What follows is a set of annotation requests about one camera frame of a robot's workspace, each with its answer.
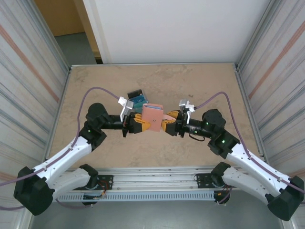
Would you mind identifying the pink card holder wallet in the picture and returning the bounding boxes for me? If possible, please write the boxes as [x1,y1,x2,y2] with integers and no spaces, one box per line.
[142,103,175,133]

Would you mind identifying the black card stack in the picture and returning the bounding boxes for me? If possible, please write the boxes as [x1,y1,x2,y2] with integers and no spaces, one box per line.
[127,89,143,99]

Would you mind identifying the ribbed metal side panel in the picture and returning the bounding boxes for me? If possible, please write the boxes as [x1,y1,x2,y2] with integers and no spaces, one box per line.
[0,0,72,229]
[234,0,305,229]

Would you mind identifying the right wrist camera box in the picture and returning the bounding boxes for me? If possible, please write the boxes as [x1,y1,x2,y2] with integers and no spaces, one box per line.
[179,99,196,117]

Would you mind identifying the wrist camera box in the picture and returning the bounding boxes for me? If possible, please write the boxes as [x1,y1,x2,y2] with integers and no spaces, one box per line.
[179,99,196,117]
[118,96,134,121]

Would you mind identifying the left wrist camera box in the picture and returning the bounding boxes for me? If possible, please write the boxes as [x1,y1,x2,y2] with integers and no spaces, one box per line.
[118,96,134,121]

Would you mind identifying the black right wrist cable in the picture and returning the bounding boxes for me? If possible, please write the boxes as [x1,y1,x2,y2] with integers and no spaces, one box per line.
[189,133,206,142]

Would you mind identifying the aluminium rail frame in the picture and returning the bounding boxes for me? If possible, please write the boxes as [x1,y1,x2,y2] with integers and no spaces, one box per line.
[42,166,270,193]

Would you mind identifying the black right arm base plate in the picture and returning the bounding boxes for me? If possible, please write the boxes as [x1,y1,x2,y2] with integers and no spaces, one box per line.
[194,173,215,190]

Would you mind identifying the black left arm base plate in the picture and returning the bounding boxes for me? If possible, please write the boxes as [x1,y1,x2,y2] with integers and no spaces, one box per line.
[95,175,114,191]

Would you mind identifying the slotted grey cable duct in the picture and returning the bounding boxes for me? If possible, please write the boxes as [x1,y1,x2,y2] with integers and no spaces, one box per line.
[56,192,216,203]

